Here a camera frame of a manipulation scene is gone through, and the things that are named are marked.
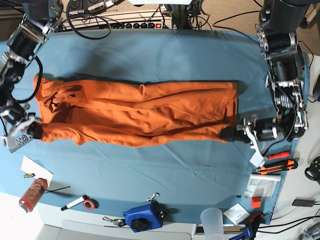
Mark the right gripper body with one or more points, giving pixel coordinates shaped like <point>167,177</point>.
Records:
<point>17,117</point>

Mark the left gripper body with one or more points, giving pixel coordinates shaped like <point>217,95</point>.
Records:
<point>263,130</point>

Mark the orange t-shirt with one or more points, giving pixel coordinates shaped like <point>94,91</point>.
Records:
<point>135,115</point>

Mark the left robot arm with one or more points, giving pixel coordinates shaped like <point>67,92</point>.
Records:
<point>277,36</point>

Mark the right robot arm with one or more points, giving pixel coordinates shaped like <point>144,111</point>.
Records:
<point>40,19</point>

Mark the grey remote control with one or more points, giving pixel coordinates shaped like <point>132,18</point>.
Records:
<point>21,140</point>

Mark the orange black screwdriver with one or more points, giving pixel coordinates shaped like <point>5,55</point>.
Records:
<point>280,155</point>

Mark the white paper card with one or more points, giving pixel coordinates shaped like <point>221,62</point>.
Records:
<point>31,167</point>

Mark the orange black utility knife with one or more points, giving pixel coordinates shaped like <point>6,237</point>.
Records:
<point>280,166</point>

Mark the teal tablecloth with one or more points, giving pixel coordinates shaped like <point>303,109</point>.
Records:
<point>190,176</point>

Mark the small AA battery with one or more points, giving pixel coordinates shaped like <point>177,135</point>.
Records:
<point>29,175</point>

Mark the clear plastic packet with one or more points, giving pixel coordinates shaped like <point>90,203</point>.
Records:
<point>261,185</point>

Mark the red drink can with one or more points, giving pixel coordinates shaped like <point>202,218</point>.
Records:
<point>33,194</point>

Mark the black round device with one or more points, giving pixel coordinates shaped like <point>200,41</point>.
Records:
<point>313,171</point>

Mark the small orange block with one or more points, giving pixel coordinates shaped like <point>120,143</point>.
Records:
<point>256,202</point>

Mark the white booklet card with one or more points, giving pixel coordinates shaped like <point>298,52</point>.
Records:
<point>236,214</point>

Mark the black power adapter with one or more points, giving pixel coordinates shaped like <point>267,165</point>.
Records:
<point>299,202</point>

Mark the white marker pen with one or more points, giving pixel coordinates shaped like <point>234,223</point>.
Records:
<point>74,202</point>

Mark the translucent plastic cup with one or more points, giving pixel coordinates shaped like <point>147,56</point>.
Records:
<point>212,223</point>

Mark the red tape roll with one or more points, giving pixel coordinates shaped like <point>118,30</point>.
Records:
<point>89,204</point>

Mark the blue bar clamp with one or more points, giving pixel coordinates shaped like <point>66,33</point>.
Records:
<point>249,232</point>

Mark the blue clamp device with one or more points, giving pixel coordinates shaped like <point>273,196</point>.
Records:
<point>146,217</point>

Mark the white power strip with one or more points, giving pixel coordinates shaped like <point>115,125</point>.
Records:
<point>147,19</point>

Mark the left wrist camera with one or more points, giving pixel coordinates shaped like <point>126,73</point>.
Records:
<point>257,160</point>

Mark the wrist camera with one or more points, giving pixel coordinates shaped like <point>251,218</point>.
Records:
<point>257,160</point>
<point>7,141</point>

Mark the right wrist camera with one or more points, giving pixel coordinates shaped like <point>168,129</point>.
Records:
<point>7,141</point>

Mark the black cable tie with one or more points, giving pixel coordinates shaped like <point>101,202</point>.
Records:
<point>58,189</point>

